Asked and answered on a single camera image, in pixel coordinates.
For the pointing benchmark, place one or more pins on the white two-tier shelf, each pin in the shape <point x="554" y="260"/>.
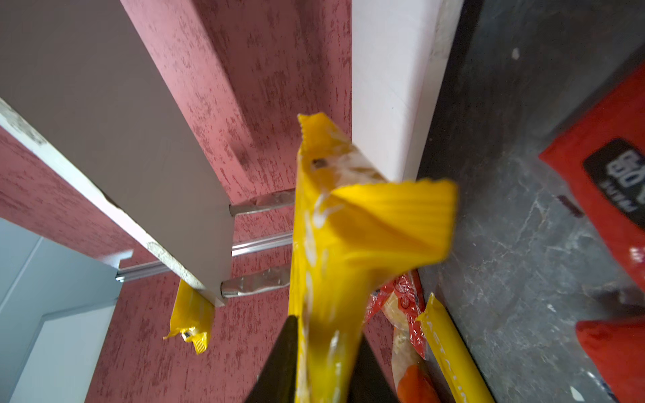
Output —
<point x="80" y="90"/>

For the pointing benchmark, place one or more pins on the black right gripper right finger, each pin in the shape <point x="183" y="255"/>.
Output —
<point x="368" y="383"/>

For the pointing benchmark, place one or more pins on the yellow spaghetti bag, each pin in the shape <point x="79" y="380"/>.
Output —
<point x="455" y="361"/>
<point x="192" y="318"/>
<point x="353" y="232"/>

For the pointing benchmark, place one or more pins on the red spaghetti bag middle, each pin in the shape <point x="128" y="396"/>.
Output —
<point x="617" y="350"/>

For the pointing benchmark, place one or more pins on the aluminium corner post left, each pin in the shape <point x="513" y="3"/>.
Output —
<point x="204" y="265"/>

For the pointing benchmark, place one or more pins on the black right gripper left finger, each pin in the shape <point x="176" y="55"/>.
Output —
<point x="277" y="380"/>

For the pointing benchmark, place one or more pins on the red macaroni bag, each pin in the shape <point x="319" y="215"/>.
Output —
<point x="402" y="301"/>

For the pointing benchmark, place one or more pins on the red spaghetti bag back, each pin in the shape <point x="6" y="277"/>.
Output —
<point x="601" y="159"/>

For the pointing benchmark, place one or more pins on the orange macaroni bag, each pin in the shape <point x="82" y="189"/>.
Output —
<point x="416" y="387"/>

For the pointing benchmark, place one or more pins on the red spaghetti bag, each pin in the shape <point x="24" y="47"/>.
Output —
<point x="601" y="159"/>
<point x="617" y="350"/>

